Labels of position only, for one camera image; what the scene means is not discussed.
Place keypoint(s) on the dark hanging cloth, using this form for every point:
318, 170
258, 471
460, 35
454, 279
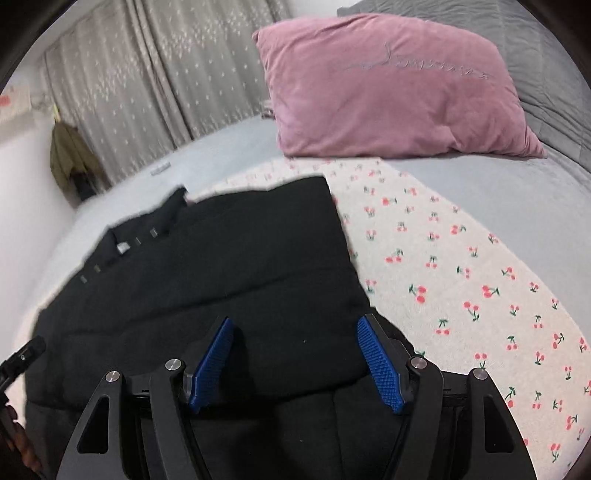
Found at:
85, 187

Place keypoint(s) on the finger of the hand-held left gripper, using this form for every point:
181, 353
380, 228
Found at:
23, 357

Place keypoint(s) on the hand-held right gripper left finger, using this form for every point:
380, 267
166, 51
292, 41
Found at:
210, 364

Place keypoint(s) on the person's left hand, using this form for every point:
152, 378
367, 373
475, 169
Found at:
27, 445

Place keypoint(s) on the olive green hanging jacket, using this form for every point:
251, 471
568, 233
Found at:
69, 157

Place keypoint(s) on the cherry print blanket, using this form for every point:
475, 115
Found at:
461, 277

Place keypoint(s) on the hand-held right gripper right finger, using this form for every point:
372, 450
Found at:
381, 364

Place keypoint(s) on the yellow hanger hook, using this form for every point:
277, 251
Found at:
57, 114

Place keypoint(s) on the grey star print curtain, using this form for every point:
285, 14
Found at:
161, 69

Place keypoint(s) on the black quilted jacket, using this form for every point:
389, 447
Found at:
231, 277

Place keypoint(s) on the bed with grey sheet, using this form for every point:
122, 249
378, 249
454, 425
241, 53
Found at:
485, 184

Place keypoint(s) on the pink velvet pillow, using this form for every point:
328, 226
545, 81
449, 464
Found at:
392, 92

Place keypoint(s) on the beige folded cloth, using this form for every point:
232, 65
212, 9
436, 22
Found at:
268, 108

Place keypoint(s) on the small remote control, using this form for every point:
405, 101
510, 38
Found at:
161, 169

